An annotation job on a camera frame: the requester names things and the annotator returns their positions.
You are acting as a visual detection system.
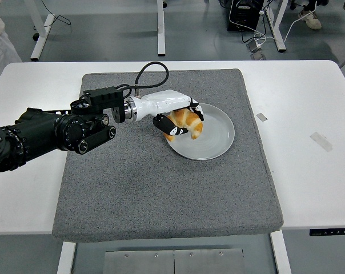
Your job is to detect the grey metal plate with screws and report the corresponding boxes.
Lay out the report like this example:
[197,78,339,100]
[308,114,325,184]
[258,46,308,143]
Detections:
[103,248,244,274]

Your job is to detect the grey fabric mat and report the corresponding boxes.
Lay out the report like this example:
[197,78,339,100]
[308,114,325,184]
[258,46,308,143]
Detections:
[51,68,284,243]

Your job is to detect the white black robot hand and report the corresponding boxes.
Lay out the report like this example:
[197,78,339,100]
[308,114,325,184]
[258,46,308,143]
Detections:
[134,89,205,136]

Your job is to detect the white desk leg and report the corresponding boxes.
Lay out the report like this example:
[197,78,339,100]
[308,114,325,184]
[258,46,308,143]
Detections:
[157,0,166,57]
[25,0,55,62]
[264,0,288,53]

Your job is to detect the black table control panel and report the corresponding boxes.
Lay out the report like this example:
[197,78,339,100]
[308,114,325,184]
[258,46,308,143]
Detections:
[309,228,345,237]

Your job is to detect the person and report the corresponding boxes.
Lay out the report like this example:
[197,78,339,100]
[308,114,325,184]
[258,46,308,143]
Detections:
[0,0,23,83]

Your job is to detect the white floor cable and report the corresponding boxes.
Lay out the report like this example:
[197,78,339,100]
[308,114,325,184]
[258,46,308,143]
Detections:
[228,0,315,46]

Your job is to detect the white table leg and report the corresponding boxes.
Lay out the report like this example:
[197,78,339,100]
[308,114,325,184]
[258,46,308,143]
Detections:
[57,241,77,274]
[270,230,292,274]

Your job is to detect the golden croissant bread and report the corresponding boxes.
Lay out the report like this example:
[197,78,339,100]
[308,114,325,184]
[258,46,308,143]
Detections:
[163,108,204,143]

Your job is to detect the black equipment box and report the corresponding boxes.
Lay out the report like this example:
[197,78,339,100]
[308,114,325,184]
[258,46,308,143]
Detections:
[226,0,264,33]

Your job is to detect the large clear tape piece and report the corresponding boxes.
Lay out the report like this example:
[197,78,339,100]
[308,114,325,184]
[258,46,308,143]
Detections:
[309,132,333,152]

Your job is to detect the light grey round plate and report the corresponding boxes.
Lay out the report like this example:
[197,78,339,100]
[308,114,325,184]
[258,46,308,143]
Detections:
[164,102,235,160]

